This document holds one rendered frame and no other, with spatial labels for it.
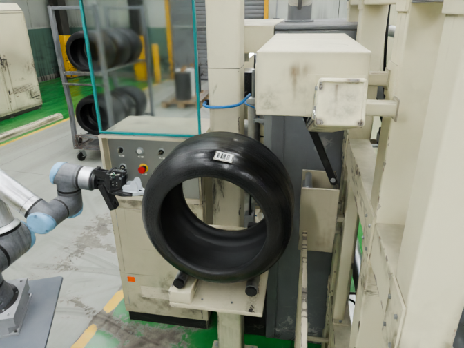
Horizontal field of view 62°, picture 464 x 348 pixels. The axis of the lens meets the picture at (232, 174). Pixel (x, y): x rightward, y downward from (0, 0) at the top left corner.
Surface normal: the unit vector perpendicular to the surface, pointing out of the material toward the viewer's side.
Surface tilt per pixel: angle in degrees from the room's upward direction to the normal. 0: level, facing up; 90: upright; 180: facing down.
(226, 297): 0
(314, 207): 90
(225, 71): 90
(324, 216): 90
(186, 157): 46
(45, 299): 0
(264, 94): 90
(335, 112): 72
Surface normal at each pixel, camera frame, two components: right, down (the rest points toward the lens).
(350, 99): -0.17, 0.09
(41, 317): -0.01, -0.92
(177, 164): -0.45, -0.36
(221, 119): -0.18, 0.39
